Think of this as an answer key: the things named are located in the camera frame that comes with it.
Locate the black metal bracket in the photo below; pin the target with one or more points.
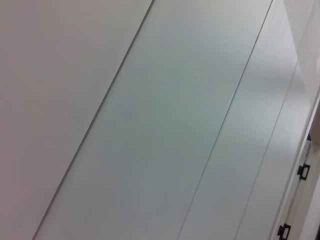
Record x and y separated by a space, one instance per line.
299 171
280 231

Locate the white cabinet frame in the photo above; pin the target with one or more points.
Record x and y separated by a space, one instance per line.
308 125

